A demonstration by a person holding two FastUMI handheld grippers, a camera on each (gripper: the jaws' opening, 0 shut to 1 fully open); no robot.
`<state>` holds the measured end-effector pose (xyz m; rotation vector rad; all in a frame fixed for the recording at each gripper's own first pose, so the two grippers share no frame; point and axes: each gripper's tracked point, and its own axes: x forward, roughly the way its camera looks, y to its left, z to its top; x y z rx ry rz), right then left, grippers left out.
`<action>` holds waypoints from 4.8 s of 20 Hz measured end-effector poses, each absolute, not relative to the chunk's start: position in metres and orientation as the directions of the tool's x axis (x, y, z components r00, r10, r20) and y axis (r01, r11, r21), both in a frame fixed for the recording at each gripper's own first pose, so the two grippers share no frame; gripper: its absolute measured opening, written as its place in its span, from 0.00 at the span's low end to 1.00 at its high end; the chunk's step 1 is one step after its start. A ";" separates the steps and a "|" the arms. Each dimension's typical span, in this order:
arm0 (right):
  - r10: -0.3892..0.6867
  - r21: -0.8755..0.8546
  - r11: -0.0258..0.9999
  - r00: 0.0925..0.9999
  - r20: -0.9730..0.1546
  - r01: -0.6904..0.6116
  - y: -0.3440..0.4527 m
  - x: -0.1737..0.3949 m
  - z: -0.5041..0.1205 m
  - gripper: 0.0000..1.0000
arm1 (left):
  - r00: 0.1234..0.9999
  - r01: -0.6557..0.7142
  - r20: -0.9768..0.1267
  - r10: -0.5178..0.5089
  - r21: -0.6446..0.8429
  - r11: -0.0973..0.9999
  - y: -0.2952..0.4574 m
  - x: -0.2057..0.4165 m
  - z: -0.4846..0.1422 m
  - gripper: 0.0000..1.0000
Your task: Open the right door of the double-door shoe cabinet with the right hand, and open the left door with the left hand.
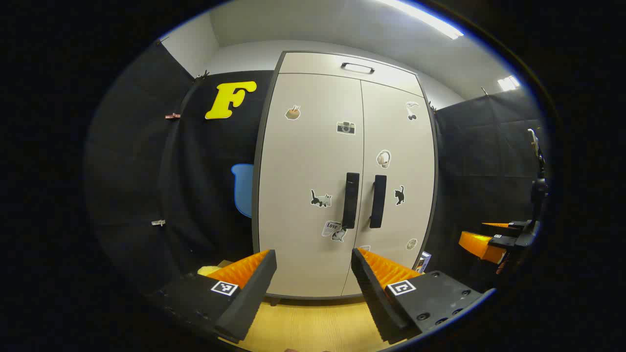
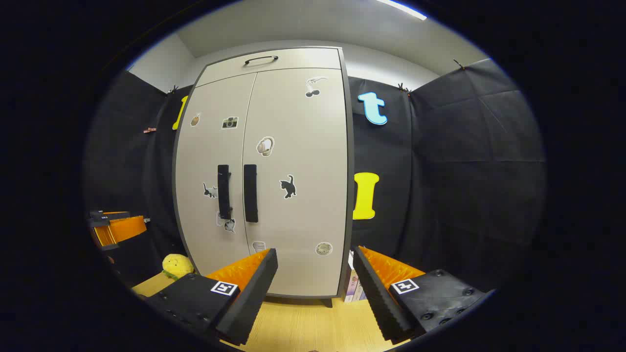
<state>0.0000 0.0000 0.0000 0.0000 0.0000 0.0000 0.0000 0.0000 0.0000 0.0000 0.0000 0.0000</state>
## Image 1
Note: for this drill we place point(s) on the pink clothes peg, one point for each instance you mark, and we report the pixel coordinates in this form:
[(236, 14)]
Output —
[(172, 116)]

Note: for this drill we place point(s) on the small white box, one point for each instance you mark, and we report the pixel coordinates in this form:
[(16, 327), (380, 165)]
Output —
[(423, 261)]

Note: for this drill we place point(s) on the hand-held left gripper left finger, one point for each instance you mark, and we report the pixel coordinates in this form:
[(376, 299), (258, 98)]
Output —
[(249, 298)]

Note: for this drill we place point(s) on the beige double-door shoe cabinet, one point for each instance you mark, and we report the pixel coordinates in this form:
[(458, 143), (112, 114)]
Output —
[(255, 205)]

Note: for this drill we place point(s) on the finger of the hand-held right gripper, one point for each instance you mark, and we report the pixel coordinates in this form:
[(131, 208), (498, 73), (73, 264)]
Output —
[(516, 225), (503, 242)]

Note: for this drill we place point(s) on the small ceiling light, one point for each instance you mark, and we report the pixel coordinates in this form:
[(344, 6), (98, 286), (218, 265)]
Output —
[(508, 83)]

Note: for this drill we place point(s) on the beige cabinet drawer front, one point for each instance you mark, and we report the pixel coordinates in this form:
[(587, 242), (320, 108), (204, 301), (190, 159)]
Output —
[(313, 63)]

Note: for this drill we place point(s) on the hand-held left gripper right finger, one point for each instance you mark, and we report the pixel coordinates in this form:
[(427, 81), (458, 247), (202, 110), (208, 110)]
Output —
[(374, 303)]

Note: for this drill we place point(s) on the beige cabinet door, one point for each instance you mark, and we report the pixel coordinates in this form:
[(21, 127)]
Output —
[(303, 161), (411, 225)]

